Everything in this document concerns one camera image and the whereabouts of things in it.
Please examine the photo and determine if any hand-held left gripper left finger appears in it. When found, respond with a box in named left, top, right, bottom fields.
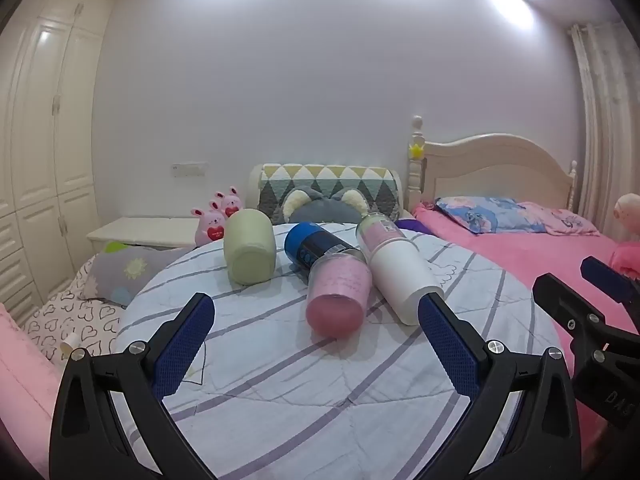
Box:
left=47, top=292, right=218, bottom=480

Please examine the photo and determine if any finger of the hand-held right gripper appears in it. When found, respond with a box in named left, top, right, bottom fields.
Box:
left=580, top=255, right=640, bottom=312
left=531, top=273, right=640, bottom=367

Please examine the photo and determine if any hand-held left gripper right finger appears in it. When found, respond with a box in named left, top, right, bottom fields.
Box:
left=417, top=291, right=583, bottom=480

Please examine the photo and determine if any pink translucent cup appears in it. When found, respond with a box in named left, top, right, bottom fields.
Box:
left=305, top=252, right=375, bottom=337

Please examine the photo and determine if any white cup with clear lid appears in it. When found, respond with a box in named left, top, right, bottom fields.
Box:
left=356, top=212, right=446, bottom=326

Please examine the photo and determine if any light green cup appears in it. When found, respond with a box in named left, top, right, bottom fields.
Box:
left=223, top=208, right=277, bottom=286

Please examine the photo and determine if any blue cup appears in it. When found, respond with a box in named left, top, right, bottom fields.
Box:
left=284, top=222, right=363, bottom=281

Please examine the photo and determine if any pink plush toy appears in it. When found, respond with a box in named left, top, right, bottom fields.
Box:
left=612, top=192, right=640, bottom=281

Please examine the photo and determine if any pink bed sheet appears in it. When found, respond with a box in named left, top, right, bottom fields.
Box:
left=410, top=202, right=640, bottom=480

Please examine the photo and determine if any pink cartoon pillow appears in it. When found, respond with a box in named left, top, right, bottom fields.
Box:
left=517, top=201, right=601, bottom=237

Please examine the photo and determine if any grey flower pillow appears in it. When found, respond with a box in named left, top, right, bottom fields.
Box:
left=82, top=241, right=196, bottom=308

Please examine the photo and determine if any heart-print white sheet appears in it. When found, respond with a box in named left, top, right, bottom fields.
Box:
left=20, top=255, right=126, bottom=367

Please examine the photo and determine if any large pink bunny toy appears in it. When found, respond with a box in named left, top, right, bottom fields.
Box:
left=191, top=207, right=227, bottom=247

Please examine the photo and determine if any blue cartoon pillow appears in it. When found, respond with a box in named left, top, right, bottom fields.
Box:
left=434, top=196, right=547, bottom=235

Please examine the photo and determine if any white nightstand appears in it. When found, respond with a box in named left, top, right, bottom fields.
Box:
left=86, top=216, right=201, bottom=250

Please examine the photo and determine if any purple cloth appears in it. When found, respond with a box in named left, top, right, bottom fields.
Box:
left=396, top=217, right=432, bottom=235

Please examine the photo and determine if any cream curtain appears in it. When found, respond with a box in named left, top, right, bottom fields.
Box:
left=567, top=22, right=640, bottom=226

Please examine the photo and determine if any cream bed headboard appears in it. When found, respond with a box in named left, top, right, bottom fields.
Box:
left=407, top=115, right=581, bottom=212

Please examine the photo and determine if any small pink bunny toy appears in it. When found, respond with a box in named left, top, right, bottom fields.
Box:
left=221, top=186, right=244, bottom=218

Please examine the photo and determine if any pink blanket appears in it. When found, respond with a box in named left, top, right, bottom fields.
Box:
left=0, top=302, right=66, bottom=443

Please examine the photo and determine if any grey bear pillow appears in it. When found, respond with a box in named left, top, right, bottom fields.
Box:
left=272, top=186, right=371, bottom=225

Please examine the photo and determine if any triangle-patterned headboard cover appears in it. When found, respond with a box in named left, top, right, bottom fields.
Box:
left=248, top=162, right=403, bottom=224

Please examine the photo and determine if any cream wardrobe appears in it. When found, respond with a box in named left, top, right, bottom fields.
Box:
left=0, top=0, right=121, bottom=326

